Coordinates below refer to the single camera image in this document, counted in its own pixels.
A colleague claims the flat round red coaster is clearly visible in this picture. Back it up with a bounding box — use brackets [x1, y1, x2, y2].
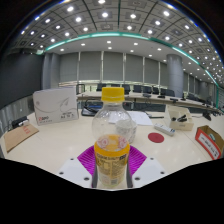
[147, 132, 165, 144]

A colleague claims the grey round column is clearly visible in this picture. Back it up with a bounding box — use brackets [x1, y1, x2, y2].
[166, 53, 185, 99]

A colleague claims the black marker pen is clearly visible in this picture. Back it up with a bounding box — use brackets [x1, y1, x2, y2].
[171, 114, 189, 123]

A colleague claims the brown red-labelled cardboard box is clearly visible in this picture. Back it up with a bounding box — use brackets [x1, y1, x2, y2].
[194, 125, 224, 161]

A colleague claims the brown paper envelope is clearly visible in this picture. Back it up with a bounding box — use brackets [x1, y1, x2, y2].
[3, 123, 40, 153]

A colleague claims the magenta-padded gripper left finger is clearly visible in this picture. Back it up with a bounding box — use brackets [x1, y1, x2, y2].
[57, 145, 100, 190]

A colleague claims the white printed paper sheet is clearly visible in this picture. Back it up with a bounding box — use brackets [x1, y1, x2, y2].
[108, 110, 154, 127]

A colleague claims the yellow-capped clear drink bottle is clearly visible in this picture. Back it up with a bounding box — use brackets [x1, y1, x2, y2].
[91, 86, 134, 188]

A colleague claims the long curved conference table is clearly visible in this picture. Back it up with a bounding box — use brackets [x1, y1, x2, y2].
[76, 91, 222, 114]

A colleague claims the black desk microphone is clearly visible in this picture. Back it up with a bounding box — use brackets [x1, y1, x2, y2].
[201, 110, 213, 122]

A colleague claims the row of dark office chairs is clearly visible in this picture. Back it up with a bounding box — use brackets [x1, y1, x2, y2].
[95, 82, 209, 102]

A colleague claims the white power strip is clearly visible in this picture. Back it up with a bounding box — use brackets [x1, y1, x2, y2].
[153, 122, 177, 137]

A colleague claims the white compartment organizer tray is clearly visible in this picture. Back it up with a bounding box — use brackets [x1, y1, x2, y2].
[166, 105, 195, 131]

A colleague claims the group of ceiling lights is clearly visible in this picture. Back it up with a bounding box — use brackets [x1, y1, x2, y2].
[19, 0, 224, 84]

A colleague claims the small black box device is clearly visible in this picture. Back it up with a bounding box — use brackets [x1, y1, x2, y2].
[11, 115, 30, 130]

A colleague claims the black conference microphone console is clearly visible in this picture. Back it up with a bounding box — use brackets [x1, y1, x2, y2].
[81, 99, 104, 117]

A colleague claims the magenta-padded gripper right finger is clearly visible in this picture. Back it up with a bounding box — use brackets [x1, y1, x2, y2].
[125, 145, 167, 190]

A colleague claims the white printed cardboard box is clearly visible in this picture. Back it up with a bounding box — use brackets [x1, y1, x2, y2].
[32, 87, 80, 126]

